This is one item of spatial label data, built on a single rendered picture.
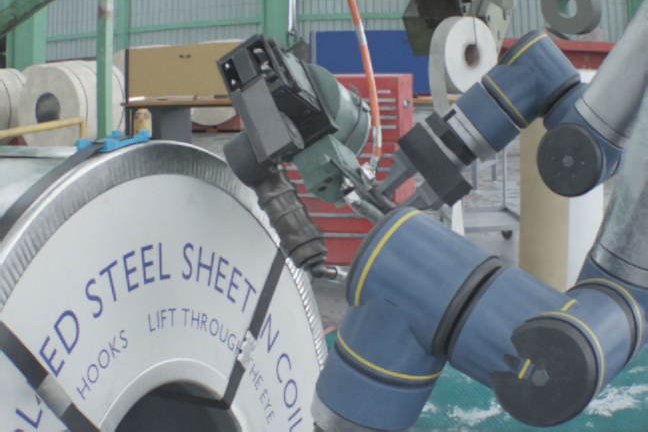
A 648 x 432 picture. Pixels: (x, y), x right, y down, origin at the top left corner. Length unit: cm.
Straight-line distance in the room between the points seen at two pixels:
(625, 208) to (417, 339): 24
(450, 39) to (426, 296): 128
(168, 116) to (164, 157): 1062
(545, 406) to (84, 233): 68
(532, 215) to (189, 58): 621
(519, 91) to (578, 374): 88
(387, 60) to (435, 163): 895
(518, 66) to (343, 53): 916
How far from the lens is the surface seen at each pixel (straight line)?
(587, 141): 156
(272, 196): 154
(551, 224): 616
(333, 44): 1093
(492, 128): 175
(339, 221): 662
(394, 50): 1069
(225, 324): 171
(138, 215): 149
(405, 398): 103
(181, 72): 1179
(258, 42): 160
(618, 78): 155
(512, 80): 175
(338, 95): 166
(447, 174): 176
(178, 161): 157
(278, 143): 149
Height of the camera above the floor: 150
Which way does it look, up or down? 7 degrees down
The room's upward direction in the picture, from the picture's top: 1 degrees counter-clockwise
